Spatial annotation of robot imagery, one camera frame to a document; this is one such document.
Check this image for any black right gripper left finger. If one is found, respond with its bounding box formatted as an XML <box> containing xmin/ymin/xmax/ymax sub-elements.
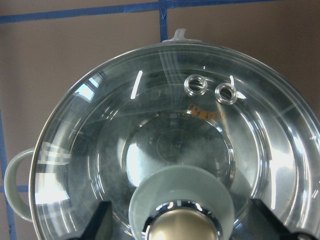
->
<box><xmin>75</xmin><ymin>201</ymin><xmax>112</xmax><ymax>240</ymax></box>

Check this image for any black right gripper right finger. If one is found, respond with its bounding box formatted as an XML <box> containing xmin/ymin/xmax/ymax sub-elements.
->
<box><xmin>250</xmin><ymin>198</ymin><xmax>298</xmax><ymax>240</ymax></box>

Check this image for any clear glass pot lid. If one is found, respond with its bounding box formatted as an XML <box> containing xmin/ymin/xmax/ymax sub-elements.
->
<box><xmin>27</xmin><ymin>42</ymin><xmax>320</xmax><ymax>240</ymax></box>

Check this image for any white electric cooking pot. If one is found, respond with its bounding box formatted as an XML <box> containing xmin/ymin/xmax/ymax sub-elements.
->
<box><xmin>4</xmin><ymin>28</ymin><xmax>320</xmax><ymax>223</ymax></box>

